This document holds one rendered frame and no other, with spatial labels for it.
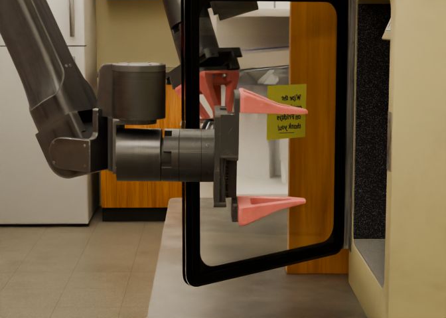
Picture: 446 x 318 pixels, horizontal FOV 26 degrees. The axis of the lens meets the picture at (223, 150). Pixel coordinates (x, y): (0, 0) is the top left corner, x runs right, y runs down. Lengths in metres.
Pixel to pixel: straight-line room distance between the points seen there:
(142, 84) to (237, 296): 0.51
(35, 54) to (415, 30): 0.43
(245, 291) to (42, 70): 0.54
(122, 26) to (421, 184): 5.62
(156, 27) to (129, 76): 5.68
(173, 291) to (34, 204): 4.78
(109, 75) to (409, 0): 0.36
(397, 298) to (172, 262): 0.53
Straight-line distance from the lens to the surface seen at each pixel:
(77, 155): 1.04
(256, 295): 1.44
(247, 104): 1.00
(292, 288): 1.47
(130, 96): 1.01
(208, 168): 1.02
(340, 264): 1.56
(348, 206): 1.48
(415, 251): 1.18
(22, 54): 1.10
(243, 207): 1.02
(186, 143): 1.02
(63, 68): 1.08
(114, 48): 6.71
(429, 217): 1.18
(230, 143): 1.01
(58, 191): 6.17
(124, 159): 1.02
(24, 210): 6.23
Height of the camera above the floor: 1.35
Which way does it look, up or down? 8 degrees down
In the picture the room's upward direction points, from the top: straight up
